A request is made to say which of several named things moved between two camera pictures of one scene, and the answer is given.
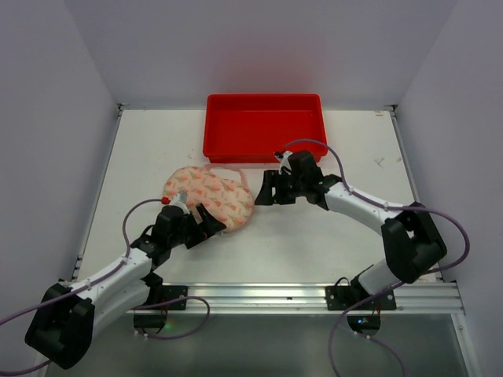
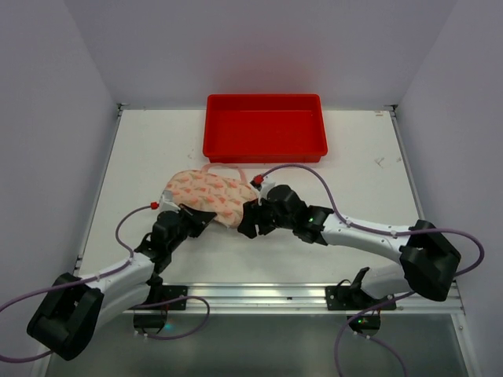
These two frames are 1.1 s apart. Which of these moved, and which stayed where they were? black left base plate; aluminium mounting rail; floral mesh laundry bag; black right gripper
Moved: black right gripper
Stayed: black left base plate; aluminium mounting rail; floral mesh laundry bag
